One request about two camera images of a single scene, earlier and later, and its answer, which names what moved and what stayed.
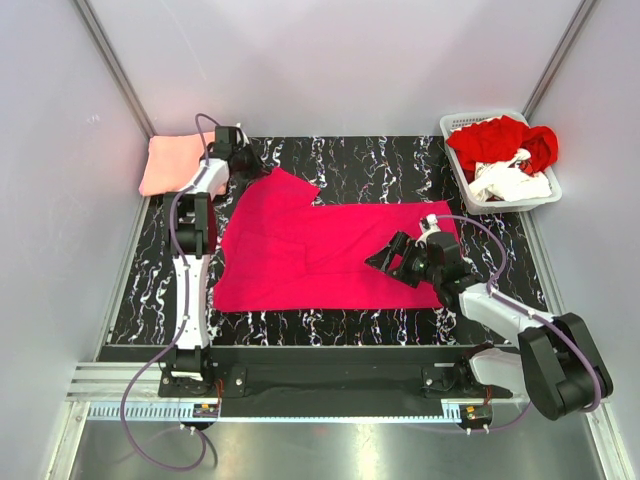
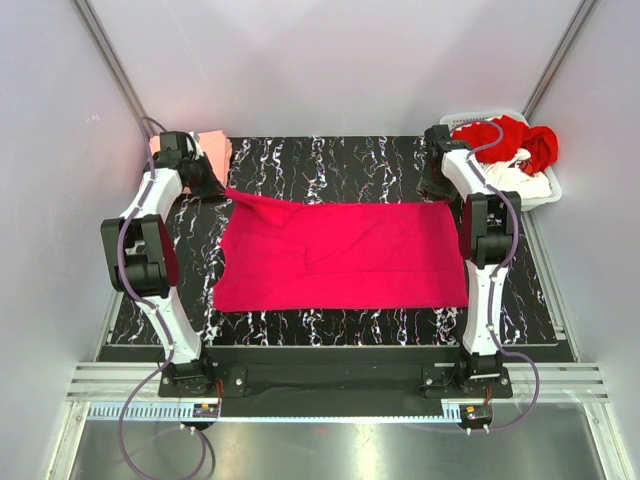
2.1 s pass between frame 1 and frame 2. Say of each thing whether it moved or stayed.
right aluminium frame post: stayed
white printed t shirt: stayed
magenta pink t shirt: moved
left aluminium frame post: stayed
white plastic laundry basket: stayed
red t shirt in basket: stayed
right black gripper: moved
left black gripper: moved
